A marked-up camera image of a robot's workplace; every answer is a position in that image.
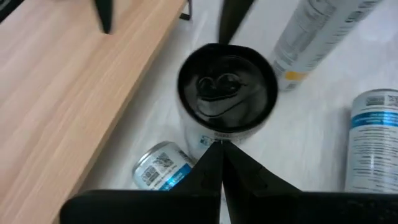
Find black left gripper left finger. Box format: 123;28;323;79
60;141;223;224

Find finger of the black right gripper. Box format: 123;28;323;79
218;0;256;45
93;0;114;35

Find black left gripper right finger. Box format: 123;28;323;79
223;141;398;224

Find white and orange Celsius can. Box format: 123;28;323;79
132;140;197;191

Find Celsius can with blue palm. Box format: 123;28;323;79
343;88;398;194

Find black metal rig frame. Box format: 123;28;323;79
0;0;25;23

